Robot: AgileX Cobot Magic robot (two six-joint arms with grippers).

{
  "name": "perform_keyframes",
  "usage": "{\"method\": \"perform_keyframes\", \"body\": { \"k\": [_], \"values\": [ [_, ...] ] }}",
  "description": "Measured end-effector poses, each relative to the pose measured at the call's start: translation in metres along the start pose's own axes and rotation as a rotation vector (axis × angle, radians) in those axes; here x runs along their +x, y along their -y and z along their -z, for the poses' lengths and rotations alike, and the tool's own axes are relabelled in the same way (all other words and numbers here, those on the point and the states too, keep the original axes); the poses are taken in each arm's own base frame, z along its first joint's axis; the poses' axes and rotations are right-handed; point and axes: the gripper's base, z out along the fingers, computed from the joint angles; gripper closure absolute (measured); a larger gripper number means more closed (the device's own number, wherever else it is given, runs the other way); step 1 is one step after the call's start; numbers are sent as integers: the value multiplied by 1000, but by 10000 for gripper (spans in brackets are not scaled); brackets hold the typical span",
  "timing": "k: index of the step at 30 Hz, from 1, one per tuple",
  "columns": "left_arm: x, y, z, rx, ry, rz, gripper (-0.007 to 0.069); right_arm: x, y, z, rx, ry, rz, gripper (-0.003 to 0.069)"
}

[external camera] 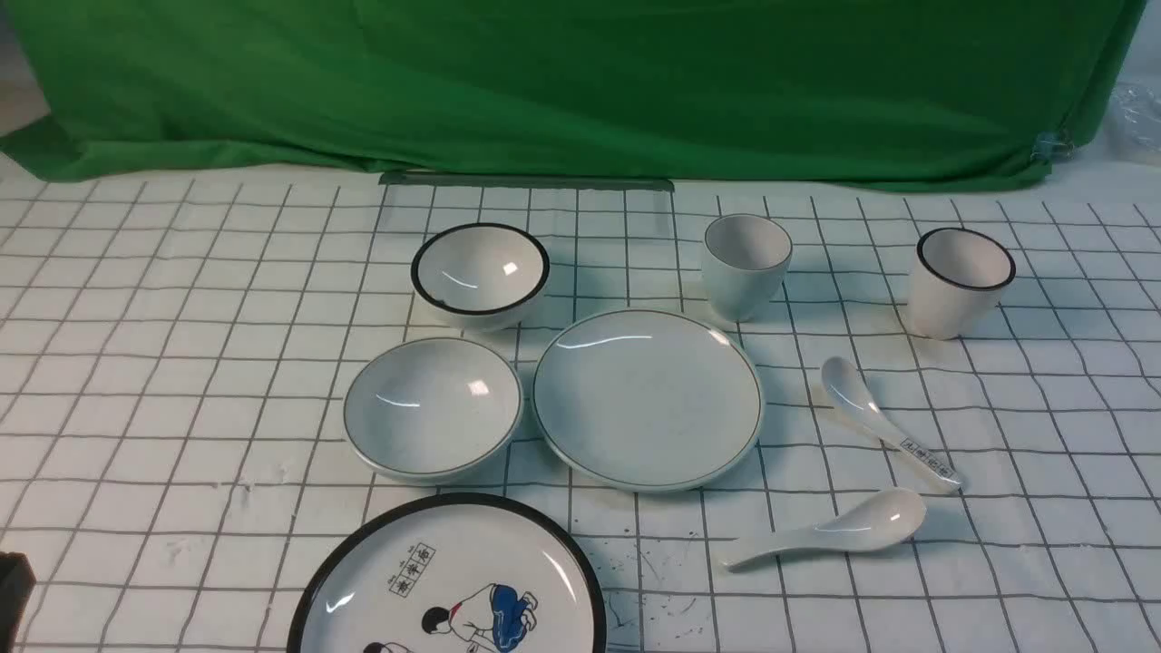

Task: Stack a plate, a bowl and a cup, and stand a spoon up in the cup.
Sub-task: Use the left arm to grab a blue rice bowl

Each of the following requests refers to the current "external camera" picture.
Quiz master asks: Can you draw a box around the green backdrop cloth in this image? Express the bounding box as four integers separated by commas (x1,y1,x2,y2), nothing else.
3,1,1146,193

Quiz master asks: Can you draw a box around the plain white ceramic spoon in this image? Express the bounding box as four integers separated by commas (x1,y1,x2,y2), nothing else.
715,488,926,573

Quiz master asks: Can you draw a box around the clear plastic wrap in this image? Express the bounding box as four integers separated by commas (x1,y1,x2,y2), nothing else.
1106,82,1160,167

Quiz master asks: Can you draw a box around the white spoon with lettering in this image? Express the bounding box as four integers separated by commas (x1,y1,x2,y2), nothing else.
819,356,962,493

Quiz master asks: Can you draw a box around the pale green shallow bowl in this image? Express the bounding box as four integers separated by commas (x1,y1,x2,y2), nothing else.
342,337,522,485

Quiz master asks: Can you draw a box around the white bowl black rim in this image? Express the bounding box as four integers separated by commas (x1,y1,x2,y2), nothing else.
410,222,551,332

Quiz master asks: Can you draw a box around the black rimmed illustrated plate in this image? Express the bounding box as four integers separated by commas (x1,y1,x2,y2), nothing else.
286,491,607,652

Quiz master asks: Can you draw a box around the pale green round plate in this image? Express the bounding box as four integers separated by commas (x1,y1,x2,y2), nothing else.
531,309,766,491

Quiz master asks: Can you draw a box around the black object at edge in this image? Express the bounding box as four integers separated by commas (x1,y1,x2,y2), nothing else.
0,552,36,653

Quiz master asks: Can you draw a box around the pale green cup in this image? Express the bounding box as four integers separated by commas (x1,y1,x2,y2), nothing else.
701,214,795,322

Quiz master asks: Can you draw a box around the white cup black rim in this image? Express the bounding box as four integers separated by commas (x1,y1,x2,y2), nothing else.
903,227,1017,340

